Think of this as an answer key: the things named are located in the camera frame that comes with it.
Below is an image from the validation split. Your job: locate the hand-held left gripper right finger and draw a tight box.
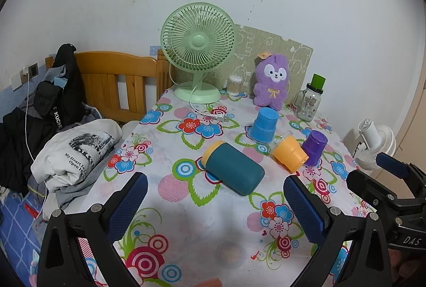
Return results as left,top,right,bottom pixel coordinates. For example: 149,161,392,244
283,175,393,287

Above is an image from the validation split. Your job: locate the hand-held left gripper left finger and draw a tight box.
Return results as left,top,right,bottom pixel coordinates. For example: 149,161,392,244
36,171,149,287

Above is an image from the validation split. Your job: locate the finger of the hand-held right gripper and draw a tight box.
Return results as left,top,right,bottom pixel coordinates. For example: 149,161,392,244
346,170,417,218
377,152,426,198

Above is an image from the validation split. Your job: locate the teal cup with yellow rim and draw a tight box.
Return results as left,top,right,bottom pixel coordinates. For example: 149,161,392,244
202,140,266,197

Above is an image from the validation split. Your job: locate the orange plastic cup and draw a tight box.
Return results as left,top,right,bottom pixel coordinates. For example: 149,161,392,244
272,135,309,173

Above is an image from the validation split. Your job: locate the purple plastic cup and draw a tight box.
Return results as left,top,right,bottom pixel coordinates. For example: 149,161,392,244
301,130,329,167

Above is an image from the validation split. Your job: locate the clear plastic cup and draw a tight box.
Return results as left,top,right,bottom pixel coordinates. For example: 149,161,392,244
271,132,294,148

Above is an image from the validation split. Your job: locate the blue plastic cup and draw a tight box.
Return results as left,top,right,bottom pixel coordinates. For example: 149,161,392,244
249,107,279,144

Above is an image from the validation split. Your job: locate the white fan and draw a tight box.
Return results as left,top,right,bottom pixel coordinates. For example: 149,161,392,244
353,119,398,172

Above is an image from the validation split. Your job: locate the grey garment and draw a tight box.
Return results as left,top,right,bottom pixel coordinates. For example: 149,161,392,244
43,154,112,219

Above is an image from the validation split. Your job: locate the beige door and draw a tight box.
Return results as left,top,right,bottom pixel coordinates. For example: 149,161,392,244
397,84,426,159

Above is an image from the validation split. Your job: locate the floral tablecloth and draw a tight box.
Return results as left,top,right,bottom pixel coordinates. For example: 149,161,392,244
78,87,378,287

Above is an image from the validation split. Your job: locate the white printed t-shirt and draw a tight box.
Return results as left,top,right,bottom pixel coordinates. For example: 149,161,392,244
31,119,123,193

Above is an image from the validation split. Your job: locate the glass jar with green lid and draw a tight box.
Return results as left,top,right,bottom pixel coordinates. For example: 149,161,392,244
292,73,326,123

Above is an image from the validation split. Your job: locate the blue checked bedsheet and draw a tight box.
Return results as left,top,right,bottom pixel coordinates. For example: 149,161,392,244
0,190,52,287

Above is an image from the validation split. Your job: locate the purple plush toy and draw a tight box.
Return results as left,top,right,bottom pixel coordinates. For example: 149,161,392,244
253,52,293,109

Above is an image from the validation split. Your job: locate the black clothes pile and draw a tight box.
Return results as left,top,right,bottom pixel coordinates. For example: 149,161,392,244
0,103,62,195

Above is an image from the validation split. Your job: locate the black jacket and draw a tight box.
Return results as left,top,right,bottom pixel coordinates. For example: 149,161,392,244
34,43,88,128

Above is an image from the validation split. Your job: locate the wooden bed headboard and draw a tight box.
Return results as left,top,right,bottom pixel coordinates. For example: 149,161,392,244
45,50,174,123

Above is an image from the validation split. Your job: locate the cotton swab container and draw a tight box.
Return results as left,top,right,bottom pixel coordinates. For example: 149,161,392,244
226,75,245,96

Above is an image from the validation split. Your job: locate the green desk fan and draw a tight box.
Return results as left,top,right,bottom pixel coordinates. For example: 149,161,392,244
161,2,237,104

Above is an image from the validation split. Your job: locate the white fan power cable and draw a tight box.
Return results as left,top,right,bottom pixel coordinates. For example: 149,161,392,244
168,67,229,124

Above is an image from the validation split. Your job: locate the white charging cable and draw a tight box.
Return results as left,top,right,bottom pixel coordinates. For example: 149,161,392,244
23,69,50,199

